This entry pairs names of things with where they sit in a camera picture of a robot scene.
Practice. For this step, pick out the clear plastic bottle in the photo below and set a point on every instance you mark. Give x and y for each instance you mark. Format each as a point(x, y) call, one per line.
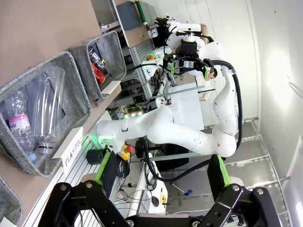
point(48, 106)

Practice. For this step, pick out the black cylinder on frame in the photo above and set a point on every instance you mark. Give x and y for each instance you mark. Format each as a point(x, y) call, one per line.
point(95, 156)

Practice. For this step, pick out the grey fabric basket can label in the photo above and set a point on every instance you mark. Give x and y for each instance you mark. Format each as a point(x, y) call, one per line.
point(113, 59)

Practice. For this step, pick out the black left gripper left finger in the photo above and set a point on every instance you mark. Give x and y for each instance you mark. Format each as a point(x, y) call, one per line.
point(94, 196)

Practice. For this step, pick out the yellow small tool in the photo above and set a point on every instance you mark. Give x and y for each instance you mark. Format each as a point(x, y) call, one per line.
point(163, 199)

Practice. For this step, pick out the grey storage box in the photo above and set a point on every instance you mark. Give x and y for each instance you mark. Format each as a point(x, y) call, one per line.
point(129, 15)

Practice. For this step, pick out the white paper sign PLASTIC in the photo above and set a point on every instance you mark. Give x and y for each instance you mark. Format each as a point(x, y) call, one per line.
point(71, 149)

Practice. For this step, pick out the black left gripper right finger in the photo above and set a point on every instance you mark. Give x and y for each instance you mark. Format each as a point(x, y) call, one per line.
point(227, 201)

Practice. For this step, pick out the grey keyboard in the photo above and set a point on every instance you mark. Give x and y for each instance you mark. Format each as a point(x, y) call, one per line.
point(144, 201)

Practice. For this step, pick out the crushed bottle pink label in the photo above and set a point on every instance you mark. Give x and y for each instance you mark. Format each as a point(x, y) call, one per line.
point(20, 127)

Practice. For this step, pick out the white flat panel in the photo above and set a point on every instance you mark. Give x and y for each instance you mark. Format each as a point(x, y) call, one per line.
point(187, 111)

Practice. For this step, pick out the green roll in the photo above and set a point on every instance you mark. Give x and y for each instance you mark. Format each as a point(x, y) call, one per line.
point(141, 11)

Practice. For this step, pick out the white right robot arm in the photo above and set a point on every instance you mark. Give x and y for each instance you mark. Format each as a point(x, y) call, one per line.
point(165, 127)

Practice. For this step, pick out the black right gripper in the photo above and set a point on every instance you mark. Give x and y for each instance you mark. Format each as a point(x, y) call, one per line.
point(189, 55)

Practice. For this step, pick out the black computer mouse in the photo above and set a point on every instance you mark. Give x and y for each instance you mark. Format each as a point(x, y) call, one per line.
point(155, 201)

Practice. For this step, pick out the grey fabric basket plastic label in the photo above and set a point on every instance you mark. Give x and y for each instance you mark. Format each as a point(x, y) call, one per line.
point(78, 99)

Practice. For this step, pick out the blue clamp tool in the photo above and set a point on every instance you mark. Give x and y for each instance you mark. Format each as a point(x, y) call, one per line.
point(188, 192)

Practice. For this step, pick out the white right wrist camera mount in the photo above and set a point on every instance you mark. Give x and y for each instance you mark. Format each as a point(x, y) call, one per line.
point(188, 28)

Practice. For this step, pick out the background person white shirt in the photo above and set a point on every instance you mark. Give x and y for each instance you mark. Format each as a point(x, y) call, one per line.
point(208, 87)

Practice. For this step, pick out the yellow red emergency stop button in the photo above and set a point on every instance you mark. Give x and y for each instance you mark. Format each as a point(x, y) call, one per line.
point(125, 151)

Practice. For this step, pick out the red drink can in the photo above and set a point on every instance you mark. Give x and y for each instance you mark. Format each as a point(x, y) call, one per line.
point(99, 74)

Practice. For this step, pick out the dark blue drink can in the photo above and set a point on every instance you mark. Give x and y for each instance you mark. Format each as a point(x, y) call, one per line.
point(97, 58)

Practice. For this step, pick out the grey fabric basket bottle label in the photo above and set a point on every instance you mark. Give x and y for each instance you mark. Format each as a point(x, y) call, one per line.
point(10, 203)

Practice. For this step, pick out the white paper sign BOTTLE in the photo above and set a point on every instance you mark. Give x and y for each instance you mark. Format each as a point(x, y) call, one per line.
point(5, 222)

